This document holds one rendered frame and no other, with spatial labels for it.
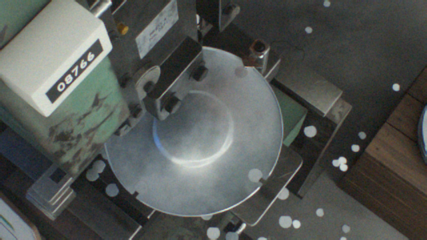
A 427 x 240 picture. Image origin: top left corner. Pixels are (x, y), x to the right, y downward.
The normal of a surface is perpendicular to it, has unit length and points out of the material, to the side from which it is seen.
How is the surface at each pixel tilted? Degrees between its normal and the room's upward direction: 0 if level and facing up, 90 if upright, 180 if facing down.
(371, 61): 0
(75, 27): 0
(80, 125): 90
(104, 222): 0
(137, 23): 90
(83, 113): 90
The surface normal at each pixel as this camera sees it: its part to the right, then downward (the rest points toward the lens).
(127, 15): 0.78, 0.59
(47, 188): 0.00, -0.34
